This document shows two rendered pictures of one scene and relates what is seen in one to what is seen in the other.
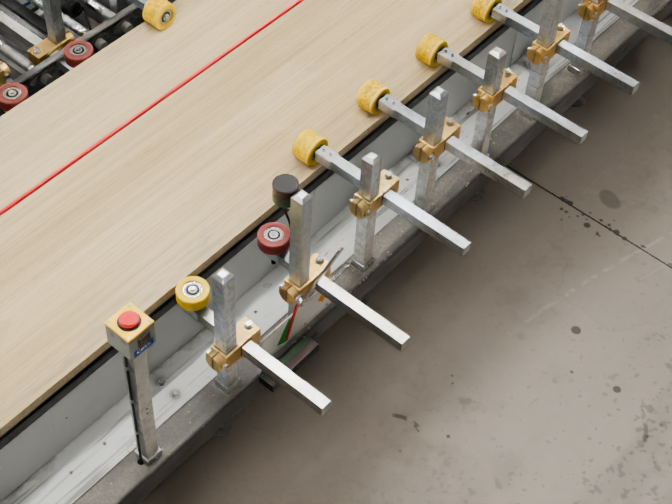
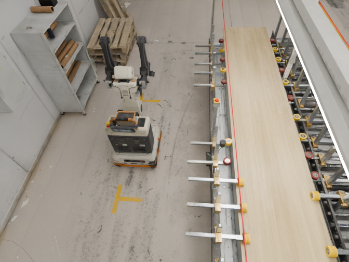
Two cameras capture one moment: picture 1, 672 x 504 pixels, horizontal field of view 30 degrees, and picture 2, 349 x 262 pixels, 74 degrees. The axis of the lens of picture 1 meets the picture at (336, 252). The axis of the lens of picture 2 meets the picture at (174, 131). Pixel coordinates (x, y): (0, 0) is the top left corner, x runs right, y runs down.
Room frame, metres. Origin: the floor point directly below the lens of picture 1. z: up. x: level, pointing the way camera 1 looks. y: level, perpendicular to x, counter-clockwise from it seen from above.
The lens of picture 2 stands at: (2.74, -0.88, 3.01)
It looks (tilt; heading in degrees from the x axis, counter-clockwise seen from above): 52 degrees down; 151
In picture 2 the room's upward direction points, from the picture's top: 5 degrees counter-clockwise
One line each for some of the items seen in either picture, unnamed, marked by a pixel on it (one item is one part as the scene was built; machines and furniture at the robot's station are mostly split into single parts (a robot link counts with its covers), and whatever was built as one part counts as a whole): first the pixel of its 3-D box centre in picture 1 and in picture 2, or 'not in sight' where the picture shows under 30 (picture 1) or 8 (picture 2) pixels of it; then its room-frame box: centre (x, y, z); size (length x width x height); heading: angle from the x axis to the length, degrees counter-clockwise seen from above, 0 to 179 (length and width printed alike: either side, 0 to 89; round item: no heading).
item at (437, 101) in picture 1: (429, 158); (216, 204); (2.22, -0.22, 0.90); 0.04 x 0.04 x 0.48; 52
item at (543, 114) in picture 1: (505, 91); (215, 235); (2.44, -0.42, 0.95); 0.50 x 0.04 x 0.04; 52
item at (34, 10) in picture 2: not in sight; (42, 9); (-1.13, -0.68, 1.59); 0.30 x 0.08 x 0.08; 52
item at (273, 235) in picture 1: (273, 247); (226, 162); (1.93, 0.15, 0.85); 0.08 x 0.08 x 0.11
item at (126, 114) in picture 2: not in sight; (125, 118); (0.76, -0.45, 0.87); 0.23 x 0.15 x 0.11; 52
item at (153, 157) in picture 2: not in sight; (137, 144); (0.67, -0.38, 0.16); 0.67 x 0.64 x 0.25; 142
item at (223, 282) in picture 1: (225, 338); (214, 138); (1.63, 0.24, 0.89); 0.04 x 0.04 x 0.48; 52
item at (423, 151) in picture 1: (436, 141); (217, 204); (2.24, -0.24, 0.95); 0.14 x 0.06 x 0.05; 142
